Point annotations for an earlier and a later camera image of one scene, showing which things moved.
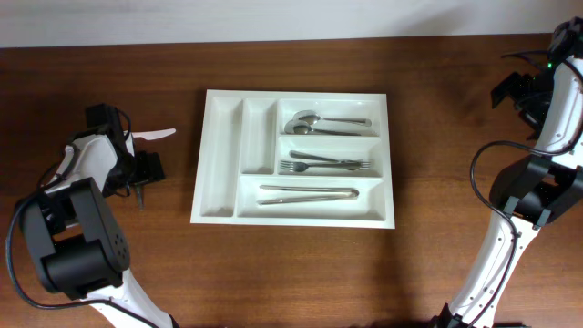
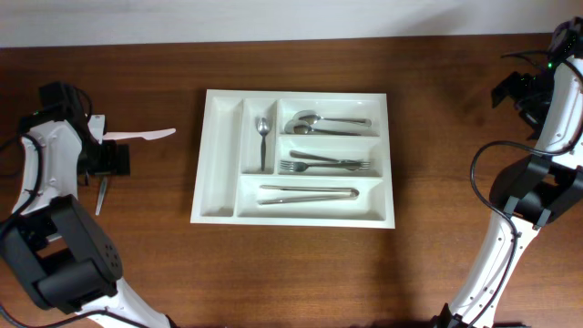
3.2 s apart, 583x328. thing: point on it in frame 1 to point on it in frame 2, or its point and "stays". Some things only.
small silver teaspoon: [139, 197] to [263, 128]
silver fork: [301, 167] stays
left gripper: [148, 167] to [120, 159]
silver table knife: [311, 156] stays
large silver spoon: [313, 117] stays
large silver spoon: [301, 128] stays
